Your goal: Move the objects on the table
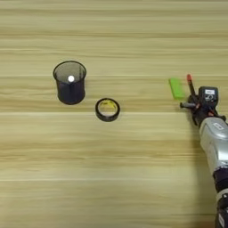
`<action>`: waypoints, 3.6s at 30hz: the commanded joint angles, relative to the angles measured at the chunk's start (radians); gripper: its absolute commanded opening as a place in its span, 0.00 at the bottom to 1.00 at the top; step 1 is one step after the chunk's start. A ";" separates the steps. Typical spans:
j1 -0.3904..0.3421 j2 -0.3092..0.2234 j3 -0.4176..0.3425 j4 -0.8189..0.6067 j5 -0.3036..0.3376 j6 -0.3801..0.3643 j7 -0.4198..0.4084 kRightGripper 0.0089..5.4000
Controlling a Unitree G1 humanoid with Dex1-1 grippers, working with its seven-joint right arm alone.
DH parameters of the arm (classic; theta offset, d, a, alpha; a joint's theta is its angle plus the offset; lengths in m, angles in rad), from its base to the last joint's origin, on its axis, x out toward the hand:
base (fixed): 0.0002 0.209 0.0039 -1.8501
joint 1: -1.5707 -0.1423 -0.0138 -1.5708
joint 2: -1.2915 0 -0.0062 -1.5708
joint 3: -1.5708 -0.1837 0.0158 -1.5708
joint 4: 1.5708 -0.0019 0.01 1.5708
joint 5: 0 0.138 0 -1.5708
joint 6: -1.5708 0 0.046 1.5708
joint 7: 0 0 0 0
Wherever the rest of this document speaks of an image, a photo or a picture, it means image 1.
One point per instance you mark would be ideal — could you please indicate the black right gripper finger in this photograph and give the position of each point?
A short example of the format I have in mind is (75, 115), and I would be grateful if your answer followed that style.
(187, 104)
(222, 117)

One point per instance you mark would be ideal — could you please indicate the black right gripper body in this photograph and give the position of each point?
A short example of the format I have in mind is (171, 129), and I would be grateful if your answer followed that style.
(204, 111)

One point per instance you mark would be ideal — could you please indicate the green rectangular block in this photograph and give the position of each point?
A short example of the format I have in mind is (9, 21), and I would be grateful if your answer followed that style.
(177, 89)

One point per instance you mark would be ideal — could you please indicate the red and black marker pen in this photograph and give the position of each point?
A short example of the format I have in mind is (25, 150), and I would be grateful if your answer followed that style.
(191, 86)

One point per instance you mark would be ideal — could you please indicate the black tape roll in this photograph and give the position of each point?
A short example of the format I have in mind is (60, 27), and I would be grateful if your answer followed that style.
(99, 115)

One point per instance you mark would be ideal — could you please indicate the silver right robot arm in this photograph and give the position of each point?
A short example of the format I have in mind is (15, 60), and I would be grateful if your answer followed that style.
(215, 142)

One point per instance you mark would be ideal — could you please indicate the black box with white label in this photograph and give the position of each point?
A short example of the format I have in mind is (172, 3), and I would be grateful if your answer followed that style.
(208, 94)

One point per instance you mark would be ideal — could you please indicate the black mesh pen cup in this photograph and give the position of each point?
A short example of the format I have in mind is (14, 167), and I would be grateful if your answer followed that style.
(71, 93)

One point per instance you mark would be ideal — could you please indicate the small white ball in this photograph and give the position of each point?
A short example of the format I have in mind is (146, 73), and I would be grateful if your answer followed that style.
(71, 78)

